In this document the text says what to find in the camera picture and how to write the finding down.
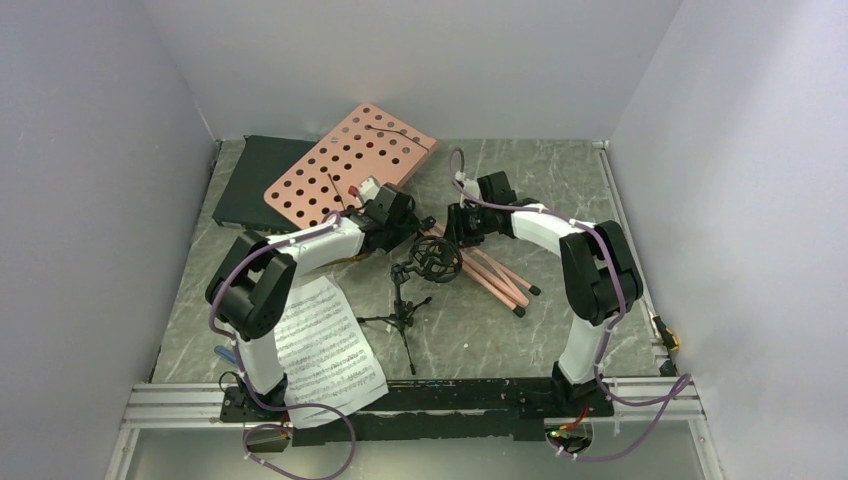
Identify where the aluminium front rail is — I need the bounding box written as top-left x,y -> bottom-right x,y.
123,382 -> 705,428

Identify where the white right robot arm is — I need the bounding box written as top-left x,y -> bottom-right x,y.
446,171 -> 644,415

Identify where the black flat equipment box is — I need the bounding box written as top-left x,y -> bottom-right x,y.
212,135 -> 316,234

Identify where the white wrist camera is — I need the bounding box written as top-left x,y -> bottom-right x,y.
348,176 -> 381,205
456,172 -> 480,199

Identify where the black microphone tripod stand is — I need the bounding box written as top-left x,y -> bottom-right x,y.
356,235 -> 464,376

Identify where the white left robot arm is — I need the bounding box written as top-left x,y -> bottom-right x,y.
205,184 -> 436,420

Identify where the printed sheet music page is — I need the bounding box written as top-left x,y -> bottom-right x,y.
274,276 -> 388,429

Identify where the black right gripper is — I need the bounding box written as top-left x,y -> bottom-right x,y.
438,204 -> 493,254

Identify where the gold microphone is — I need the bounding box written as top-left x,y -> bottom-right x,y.
323,253 -> 369,267

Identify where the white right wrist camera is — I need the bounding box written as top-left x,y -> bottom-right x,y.
456,172 -> 480,199

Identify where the pink perforated music stand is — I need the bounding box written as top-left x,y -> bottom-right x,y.
262,101 -> 542,318

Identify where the aluminium rail right edge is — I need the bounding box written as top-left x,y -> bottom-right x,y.
592,140 -> 725,479

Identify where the yellow black tool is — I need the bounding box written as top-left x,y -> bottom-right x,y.
652,315 -> 680,351

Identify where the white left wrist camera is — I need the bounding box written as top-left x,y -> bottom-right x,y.
348,176 -> 381,205

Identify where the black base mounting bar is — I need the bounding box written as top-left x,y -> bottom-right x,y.
218,377 -> 617,446

